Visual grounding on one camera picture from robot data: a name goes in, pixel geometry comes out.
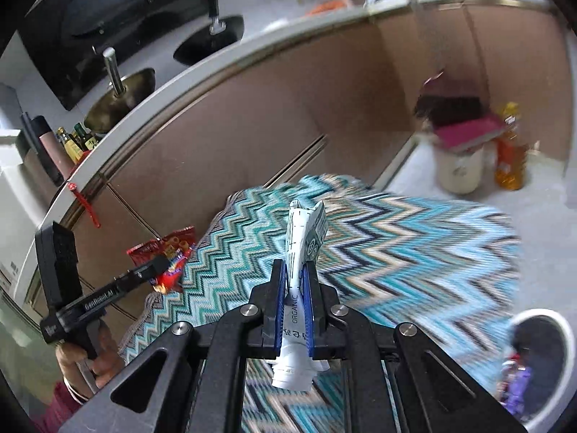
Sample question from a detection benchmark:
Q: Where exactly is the purple snack wrapper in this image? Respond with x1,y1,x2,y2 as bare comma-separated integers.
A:
497,354,532,417

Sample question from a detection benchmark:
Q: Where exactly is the red hanging strap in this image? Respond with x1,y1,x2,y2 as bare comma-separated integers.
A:
65,181,102,229

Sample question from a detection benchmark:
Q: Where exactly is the maroon dustpan with broom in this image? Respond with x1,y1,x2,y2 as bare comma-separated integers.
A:
401,0,511,154

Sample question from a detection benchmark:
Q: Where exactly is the blue zigzag knitted cloth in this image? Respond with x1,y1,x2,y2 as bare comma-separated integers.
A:
118,173,526,433

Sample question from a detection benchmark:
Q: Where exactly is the black frying pan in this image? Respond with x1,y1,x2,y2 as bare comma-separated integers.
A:
173,0,245,66

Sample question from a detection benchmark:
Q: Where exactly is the brass wok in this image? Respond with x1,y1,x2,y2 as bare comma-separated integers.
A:
84,47,155,135

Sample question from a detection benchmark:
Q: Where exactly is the person left hand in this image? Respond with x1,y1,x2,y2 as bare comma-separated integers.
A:
54,319,125,400

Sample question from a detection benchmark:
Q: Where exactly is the cream plastic bucket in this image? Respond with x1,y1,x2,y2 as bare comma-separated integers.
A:
433,146,484,194

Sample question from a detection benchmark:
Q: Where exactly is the yellow cooking oil bottle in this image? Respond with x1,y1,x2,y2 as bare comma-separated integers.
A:
494,102,527,191

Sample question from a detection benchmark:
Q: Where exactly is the red chip bag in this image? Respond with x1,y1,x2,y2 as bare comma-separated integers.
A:
126,226,197,294

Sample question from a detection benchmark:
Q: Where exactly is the white round trash bin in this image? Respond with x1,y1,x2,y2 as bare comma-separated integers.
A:
503,309,576,432

